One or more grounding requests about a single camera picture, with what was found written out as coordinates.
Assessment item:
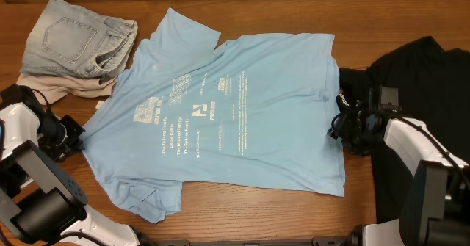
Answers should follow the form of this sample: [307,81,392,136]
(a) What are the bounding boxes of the folded light blue jeans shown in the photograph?
[21,0,138,80]

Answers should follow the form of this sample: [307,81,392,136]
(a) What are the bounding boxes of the black t-shirt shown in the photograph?
[340,36,469,223]

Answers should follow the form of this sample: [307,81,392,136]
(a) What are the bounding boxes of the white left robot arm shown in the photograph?
[1,84,142,246]

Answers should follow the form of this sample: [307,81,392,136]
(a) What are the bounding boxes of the folded beige garment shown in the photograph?
[17,74,117,104]

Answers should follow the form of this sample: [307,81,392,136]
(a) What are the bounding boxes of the light blue printed t-shirt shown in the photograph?
[82,10,345,223]

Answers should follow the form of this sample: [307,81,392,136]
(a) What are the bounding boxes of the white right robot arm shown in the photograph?
[328,104,469,245]

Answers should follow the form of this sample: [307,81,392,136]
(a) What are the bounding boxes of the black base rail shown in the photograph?
[138,234,363,246]

